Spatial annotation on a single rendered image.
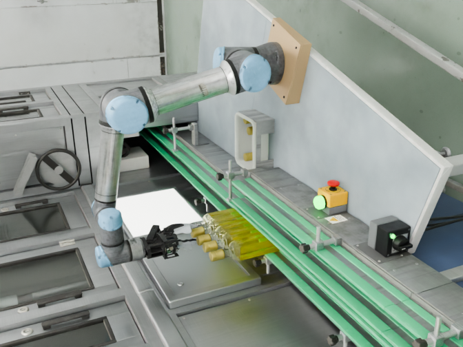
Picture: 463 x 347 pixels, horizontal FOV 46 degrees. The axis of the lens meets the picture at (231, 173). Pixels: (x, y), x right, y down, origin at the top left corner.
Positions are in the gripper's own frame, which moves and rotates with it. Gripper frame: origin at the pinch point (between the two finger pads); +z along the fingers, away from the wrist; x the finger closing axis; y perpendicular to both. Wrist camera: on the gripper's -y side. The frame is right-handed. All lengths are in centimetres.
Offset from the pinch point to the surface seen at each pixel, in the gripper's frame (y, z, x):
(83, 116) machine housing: -96, -19, 20
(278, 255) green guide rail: 21.6, 22.2, -3.5
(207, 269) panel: 5.6, 2.3, -12.8
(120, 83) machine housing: -159, 16, 19
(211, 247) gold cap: 13.2, 1.2, 0.6
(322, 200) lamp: 32.8, 31.1, 20.7
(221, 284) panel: 17.3, 2.8, -12.0
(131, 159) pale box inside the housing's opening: -107, 6, -10
